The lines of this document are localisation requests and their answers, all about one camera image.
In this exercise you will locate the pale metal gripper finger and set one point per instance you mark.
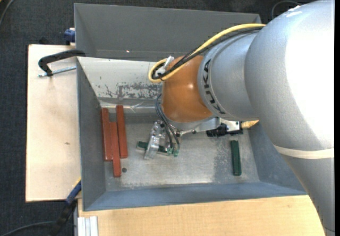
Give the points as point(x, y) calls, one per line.
point(156, 128)
point(152, 151)

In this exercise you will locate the red-brown flat block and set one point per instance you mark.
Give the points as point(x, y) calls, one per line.
point(121, 131)
point(105, 134)
point(115, 150)

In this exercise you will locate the grey metal bin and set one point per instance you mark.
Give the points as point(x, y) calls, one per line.
point(186, 176)

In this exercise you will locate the pale wood board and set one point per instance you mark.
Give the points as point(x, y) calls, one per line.
point(50, 123)

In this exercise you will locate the black cylinder on white bracket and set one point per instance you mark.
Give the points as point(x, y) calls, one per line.
point(221, 130)

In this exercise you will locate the dark green flat block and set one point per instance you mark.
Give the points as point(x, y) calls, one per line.
point(140, 145)
point(236, 158)

